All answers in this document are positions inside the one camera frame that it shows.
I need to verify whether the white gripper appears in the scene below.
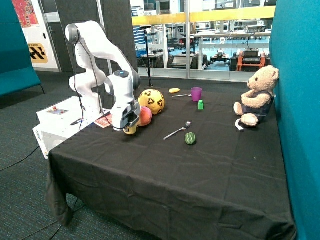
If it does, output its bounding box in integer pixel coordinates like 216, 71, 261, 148
110, 100, 141, 130

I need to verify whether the yellow black soccer ball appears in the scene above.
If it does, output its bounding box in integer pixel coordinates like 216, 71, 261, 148
138, 89, 165, 115

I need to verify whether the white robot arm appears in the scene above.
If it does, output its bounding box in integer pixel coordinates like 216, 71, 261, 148
65, 21, 141, 134

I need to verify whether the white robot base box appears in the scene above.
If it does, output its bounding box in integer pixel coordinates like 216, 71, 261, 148
33, 96, 110, 159

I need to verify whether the pink yellow soft ball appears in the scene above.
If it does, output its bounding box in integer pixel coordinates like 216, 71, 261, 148
137, 106, 153, 127

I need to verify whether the red book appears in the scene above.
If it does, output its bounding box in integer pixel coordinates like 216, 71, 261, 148
94, 114, 112, 128

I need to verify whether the yellow toy corn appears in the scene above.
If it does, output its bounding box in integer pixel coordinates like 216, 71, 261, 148
169, 88, 181, 94

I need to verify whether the silver fork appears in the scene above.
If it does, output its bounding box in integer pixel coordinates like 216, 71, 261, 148
163, 121, 192, 140

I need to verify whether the silver spoon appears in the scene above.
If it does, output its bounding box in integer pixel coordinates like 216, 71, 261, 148
172, 94, 192, 98

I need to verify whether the green toy bell pepper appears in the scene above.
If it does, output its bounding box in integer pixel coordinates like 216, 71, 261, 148
184, 132, 196, 146

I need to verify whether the purple plastic cup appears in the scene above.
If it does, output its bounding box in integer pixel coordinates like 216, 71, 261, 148
191, 87, 203, 102

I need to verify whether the green toy block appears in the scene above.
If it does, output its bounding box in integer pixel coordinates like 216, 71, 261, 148
198, 99, 204, 110

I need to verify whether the black tablecloth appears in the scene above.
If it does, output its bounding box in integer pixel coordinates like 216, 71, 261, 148
45, 92, 297, 240

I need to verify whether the black tripod stand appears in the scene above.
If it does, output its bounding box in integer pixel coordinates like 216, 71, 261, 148
139, 24, 153, 88

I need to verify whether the black yellow sign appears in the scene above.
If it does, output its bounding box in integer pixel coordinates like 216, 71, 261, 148
28, 43, 48, 64

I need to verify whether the teal sofa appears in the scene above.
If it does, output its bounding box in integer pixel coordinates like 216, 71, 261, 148
0, 0, 42, 96

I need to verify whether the brown teddy bear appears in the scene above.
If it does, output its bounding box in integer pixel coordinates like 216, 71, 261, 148
233, 65, 279, 131

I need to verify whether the orange black wheeled robot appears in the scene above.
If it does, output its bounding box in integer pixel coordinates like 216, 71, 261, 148
229, 48, 271, 72

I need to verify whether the red poster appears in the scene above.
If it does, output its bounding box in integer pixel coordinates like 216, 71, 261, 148
12, 0, 40, 28

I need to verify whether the white workbench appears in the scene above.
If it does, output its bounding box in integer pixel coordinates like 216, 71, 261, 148
190, 31, 271, 73

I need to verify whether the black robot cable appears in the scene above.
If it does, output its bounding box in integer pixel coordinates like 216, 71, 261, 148
70, 37, 126, 132

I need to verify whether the teal partition wall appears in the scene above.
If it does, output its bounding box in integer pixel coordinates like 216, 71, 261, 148
270, 0, 320, 240

